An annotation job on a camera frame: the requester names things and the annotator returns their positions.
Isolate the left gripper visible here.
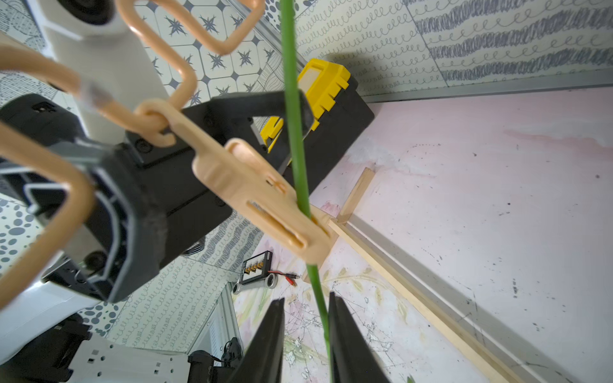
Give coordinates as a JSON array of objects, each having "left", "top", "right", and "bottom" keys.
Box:
[{"left": 1, "top": 94, "right": 231, "bottom": 303}]

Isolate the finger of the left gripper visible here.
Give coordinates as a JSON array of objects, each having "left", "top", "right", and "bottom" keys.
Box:
[{"left": 206, "top": 90, "right": 286, "bottom": 144}]

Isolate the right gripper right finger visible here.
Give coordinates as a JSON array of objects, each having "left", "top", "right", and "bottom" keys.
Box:
[{"left": 328, "top": 292, "right": 389, "bottom": 382}]

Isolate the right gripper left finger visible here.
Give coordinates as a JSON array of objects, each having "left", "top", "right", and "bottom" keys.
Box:
[{"left": 228, "top": 298, "right": 285, "bottom": 383}]

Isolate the peach clothespin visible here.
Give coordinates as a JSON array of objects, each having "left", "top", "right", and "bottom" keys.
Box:
[{"left": 137, "top": 99, "right": 335, "bottom": 267}]

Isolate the wooden wavy clothes hanger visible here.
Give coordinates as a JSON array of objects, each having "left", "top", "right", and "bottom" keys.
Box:
[{"left": 0, "top": 0, "right": 268, "bottom": 312}]

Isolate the white tulip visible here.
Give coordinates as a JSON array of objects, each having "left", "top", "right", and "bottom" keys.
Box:
[{"left": 280, "top": 0, "right": 333, "bottom": 362}]

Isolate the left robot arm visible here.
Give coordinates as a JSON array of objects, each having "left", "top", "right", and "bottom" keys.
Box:
[{"left": 1, "top": 92, "right": 319, "bottom": 382}]

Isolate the wooden clothes rack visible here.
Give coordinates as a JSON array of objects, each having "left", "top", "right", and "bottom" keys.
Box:
[{"left": 311, "top": 168, "right": 523, "bottom": 382}]

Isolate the yellow black toolbox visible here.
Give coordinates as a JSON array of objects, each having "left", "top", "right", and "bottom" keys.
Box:
[{"left": 258, "top": 58, "right": 377, "bottom": 195}]

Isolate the floral table mat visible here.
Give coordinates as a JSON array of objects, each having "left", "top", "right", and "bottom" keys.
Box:
[{"left": 229, "top": 85, "right": 613, "bottom": 383}]

